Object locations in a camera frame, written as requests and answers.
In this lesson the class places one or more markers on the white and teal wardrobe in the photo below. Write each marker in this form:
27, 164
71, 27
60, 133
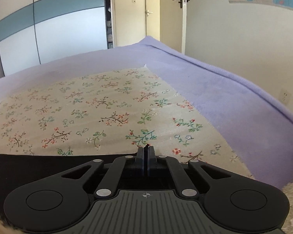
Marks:
35, 32

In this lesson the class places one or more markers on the purple bed blanket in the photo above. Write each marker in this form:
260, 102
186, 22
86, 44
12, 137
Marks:
255, 124

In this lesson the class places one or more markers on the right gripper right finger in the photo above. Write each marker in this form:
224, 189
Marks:
150, 160

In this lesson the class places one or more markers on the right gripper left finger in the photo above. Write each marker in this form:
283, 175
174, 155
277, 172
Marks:
139, 159

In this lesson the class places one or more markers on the floral beige sheet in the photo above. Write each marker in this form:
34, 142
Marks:
111, 113

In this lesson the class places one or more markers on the wall power socket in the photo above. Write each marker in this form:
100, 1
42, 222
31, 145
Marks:
284, 96

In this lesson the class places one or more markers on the open cream door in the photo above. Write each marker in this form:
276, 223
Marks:
173, 17

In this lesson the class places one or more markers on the black pants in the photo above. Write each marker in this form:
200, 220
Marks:
17, 170

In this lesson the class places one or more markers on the cream door with handle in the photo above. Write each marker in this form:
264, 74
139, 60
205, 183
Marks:
129, 21

